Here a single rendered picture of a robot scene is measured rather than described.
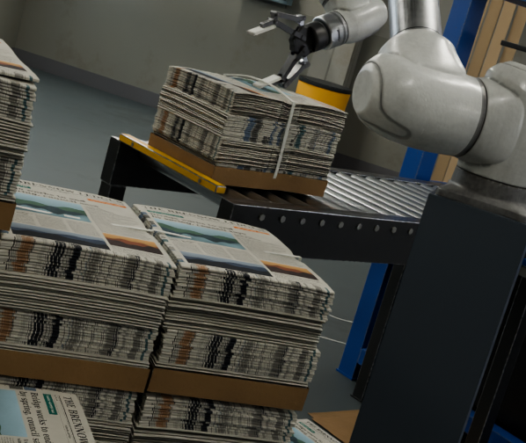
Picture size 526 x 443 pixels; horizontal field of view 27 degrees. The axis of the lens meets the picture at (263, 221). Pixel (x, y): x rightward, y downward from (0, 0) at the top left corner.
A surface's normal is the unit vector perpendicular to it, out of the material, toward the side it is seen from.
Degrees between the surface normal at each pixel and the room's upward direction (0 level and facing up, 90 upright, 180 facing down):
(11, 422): 1
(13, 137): 90
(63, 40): 90
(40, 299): 90
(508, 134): 91
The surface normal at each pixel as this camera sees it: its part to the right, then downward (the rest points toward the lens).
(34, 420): 0.24, -0.95
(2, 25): 0.92, 0.32
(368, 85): -0.93, -0.10
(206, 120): -0.75, -0.07
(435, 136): 0.04, 0.76
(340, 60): -0.30, 0.12
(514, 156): 0.00, 0.27
